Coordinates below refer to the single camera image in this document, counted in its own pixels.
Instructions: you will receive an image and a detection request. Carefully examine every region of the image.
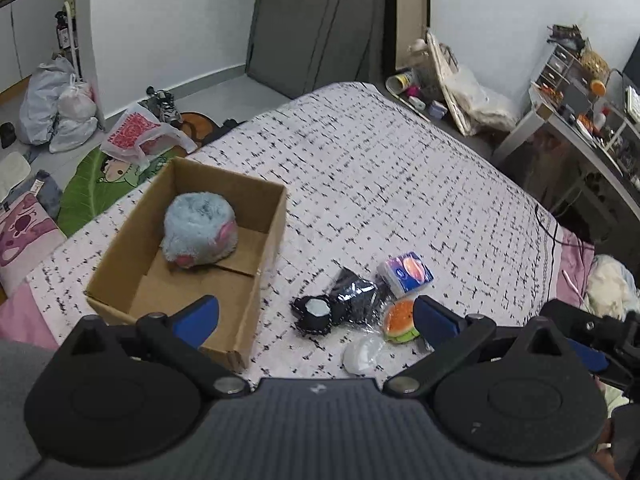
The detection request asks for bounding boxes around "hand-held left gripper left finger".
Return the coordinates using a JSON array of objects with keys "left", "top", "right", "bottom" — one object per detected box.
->
[{"left": 59, "top": 294, "right": 251, "bottom": 402}]

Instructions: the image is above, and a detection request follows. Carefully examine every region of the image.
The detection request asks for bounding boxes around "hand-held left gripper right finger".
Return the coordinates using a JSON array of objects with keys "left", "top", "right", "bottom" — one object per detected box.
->
[{"left": 382, "top": 294, "right": 577, "bottom": 401}]

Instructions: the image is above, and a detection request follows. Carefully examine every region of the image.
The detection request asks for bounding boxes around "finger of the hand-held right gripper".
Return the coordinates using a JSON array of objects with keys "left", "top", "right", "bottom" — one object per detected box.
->
[
  {"left": 539, "top": 299, "right": 632, "bottom": 347},
  {"left": 565, "top": 337, "right": 640, "bottom": 397}
]

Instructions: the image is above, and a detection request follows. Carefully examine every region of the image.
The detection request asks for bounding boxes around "orange green sponge toy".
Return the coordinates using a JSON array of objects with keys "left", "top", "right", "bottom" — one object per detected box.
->
[{"left": 382, "top": 300, "right": 424, "bottom": 345}]

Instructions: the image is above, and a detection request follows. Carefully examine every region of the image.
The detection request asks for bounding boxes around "blue orange tissue pack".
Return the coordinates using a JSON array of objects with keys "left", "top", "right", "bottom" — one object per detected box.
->
[{"left": 376, "top": 251, "right": 435, "bottom": 299}]

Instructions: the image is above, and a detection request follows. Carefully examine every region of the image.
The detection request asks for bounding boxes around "brown cardboard box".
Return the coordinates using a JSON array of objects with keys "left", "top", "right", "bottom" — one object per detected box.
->
[{"left": 84, "top": 156, "right": 289, "bottom": 374}]

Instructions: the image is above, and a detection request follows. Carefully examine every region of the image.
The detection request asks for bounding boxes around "black item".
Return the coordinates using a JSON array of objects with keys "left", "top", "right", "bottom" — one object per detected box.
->
[{"left": 327, "top": 267, "right": 389, "bottom": 334}]

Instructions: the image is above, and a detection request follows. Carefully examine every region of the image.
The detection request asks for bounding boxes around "black white round plush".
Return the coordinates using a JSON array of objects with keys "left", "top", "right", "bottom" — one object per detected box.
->
[{"left": 291, "top": 296, "right": 335, "bottom": 336}]

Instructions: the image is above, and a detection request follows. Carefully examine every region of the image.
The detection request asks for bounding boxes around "cream crumpled quilt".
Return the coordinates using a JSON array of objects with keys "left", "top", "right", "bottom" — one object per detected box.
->
[{"left": 585, "top": 254, "right": 640, "bottom": 322}]

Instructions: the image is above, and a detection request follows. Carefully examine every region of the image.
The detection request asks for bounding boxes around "light blue plush toy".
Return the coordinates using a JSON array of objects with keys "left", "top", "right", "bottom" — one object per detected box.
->
[{"left": 160, "top": 192, "right": 239, "bottom": 270}]

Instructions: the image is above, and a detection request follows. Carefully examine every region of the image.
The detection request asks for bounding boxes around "white black patterned bedspread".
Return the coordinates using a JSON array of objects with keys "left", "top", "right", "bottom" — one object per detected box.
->
[{"left": 25, "top": 81, "right": 559, "bottom": 394}]

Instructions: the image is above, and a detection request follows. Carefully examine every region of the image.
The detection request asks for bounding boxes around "green leaf rug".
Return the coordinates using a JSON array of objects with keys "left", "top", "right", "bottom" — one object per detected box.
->
[{"left": 56, "top": 147, "right": 172, "bottom": 237}]

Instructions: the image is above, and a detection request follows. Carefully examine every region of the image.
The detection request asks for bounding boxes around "white desk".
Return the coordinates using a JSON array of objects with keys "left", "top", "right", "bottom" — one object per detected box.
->
[{"left": 492, "top": 85, "right": 640, "bottom": 202}]

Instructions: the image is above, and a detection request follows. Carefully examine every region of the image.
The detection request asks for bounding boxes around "brown round mat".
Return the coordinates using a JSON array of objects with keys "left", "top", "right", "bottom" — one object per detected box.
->
[{"left": 176, "top": 112, "right": 217, "bottom": 147}]

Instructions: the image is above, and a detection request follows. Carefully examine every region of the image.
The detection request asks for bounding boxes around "pink cartoon cushion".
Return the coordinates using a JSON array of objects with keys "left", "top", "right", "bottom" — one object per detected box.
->
[{"left": 0, "top": 192, "right": 67, "bottom": 282}]

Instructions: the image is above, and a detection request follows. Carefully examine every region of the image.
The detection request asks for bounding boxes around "red printed plastic bag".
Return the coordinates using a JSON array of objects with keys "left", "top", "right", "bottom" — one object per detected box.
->
[{"left": 100, "top": 102, "right": 199, "bottom": 169}]

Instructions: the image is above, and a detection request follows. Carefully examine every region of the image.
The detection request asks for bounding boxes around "blue grey cloth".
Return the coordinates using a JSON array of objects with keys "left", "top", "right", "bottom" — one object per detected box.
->
[{"left": 31, "top": 170, "right": 64, "bottom": 217}]

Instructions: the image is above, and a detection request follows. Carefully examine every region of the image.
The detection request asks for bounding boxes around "white desk shelf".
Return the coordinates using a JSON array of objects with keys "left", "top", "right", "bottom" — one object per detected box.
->
[{"left": 575, "top": 100, "right": 640, "bottom": 162}]

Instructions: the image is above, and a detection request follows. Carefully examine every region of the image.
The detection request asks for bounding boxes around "pair of sneakers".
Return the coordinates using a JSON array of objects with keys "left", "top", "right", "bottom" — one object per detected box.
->
[{"left": 145, "top": 86, "right": 184, "bottom": 126}]

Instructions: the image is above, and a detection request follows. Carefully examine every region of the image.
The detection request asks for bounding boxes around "cream canvas bag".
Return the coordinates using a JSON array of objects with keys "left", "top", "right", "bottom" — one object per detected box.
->
[{"left": 425, "top": 30, "right": 522, "bottom": 137}]

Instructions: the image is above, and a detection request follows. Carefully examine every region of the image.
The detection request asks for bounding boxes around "white garbage bag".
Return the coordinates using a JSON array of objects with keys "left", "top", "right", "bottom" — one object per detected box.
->
[{"left": 49, "top": 75, "right": 100, "bottom": 154}]

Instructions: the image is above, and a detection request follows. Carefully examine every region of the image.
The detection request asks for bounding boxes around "white foot mat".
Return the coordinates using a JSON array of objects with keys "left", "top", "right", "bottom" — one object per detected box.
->
[{"left": 0, "top": 151, "right": 27, "bottom": 196}]

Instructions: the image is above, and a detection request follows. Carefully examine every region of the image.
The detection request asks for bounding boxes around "paper tube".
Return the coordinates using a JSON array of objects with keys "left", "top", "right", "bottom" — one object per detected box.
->
[{"left": 387, "top": 71, "right": 419, "bottom": 96}]

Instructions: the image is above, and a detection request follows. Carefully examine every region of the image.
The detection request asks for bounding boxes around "small drawer organizer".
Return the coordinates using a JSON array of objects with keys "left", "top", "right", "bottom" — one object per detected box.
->
[{"left": 539, "top": 41, "right": 584, "bottom": 94}]

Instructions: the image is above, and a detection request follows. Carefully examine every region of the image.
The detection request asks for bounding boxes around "woven basket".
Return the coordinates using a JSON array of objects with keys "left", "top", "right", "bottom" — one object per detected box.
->
[{"left": 580, "top": 50, "right": 611, "bottom": 81}]

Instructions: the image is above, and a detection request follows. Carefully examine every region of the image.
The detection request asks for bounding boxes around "black monitor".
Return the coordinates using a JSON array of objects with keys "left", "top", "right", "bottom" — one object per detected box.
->
[{"left": 622, "top": 39, "right": 640, "bottom": 92}]

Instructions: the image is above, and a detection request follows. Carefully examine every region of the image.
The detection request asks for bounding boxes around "grey garbage bag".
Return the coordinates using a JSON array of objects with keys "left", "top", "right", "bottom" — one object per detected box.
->
[{"left": 19, "top": 55, "right": 77, "bottom": 147}]

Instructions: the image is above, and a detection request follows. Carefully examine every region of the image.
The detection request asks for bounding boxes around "grey door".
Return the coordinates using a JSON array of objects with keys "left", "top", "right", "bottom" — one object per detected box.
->
[{"left": 245, "top": 0, "right": 387, "bottom": 101}]

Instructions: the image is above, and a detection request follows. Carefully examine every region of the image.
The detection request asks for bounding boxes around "dark framed board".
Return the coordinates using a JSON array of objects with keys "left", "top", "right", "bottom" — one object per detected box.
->
[{"left": 381, "top": 0, "right": 432, "bottom": 74}]

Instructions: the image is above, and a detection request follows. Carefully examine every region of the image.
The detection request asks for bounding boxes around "white cabinet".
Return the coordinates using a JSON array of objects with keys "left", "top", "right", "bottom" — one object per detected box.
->
[{"left": 0, "top": 0, "right": 77, "bottom": 94}]

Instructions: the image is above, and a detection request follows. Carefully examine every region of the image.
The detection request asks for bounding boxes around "black cable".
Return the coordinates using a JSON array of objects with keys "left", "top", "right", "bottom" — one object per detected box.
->
[{"left": 532, "top": 204, "right": 596, "bottom": 252}]

